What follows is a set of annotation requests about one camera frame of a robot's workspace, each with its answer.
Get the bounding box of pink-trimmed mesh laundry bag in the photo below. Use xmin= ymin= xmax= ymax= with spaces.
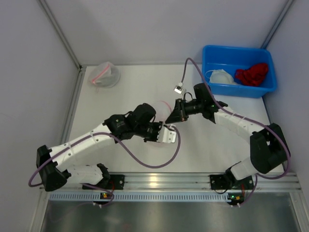
xmin=88 ymin=62 xmax=121 ymax=88

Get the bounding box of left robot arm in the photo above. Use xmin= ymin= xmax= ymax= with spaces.
xmin=35 ymin=103 xmax=164 ymax=192

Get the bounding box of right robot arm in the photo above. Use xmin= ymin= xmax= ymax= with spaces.
xmin=166 ymin=83 xmax=290 ymax=182

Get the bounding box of white bra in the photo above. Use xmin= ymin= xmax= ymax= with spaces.
xmin=205 ymin=69 xmax=238 ymax=85

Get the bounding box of red bra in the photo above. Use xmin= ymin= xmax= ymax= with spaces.
xmin=235 ymin=63 xmax=268 ymax=87

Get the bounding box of blue plastic bin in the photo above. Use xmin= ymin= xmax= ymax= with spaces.
xmin=202 ymin=45 xmax=277 ymax=98

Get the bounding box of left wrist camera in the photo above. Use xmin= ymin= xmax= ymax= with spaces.
xmin=157 ymin=125 xmax=177 ymax=144

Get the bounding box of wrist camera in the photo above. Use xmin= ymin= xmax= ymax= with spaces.
xmin=157 ymin=125 xmax=177 ymax=144
xmin=174 ymin=82 xmax=184 ymax=95

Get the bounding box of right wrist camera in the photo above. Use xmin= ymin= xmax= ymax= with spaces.
xmin=174 ymin=82 xmax=184 ymax=95

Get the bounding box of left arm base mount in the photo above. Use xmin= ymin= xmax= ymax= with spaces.
xmin=81 ymin=174 xmax=125 ymax=191

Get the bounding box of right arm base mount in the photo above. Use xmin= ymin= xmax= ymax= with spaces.
xmin=210 ymin=174 xmax=254 ymax=190

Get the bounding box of slotted cable duct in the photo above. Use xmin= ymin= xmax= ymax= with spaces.
xmin=49 ymin=191 xmax=242 ymax=203

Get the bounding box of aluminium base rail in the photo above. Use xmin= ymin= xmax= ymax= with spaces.
xmin=40 ymin=171 xmax=301 ymax=193

